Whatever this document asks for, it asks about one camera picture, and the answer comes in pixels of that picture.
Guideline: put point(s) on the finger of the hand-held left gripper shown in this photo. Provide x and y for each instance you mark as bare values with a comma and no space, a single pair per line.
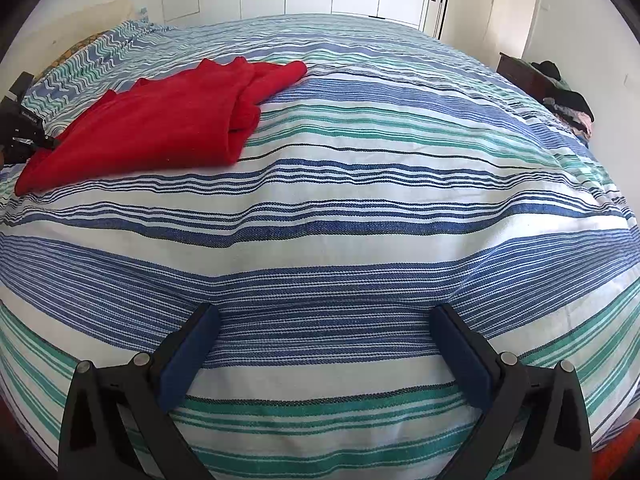
47,142

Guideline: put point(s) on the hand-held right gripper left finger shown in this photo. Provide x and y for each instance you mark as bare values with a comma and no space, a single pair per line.
192,355

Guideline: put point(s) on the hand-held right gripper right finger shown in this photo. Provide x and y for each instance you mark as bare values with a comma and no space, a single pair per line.
460,355

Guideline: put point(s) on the red sweater with white animal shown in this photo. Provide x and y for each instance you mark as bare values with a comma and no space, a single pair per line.
150,130

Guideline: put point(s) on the pile of clothes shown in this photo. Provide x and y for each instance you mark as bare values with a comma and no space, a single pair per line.
575,102

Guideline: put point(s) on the beige headboard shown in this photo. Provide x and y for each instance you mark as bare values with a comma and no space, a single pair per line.
85,25

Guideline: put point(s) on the blue green striped bedspread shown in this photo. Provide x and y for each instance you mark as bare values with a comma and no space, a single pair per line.
350,210

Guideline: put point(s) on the orange fluffy rug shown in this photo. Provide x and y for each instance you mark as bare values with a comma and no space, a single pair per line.
615,460

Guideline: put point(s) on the dark wooden dresser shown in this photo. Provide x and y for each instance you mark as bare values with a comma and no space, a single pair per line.
520,72

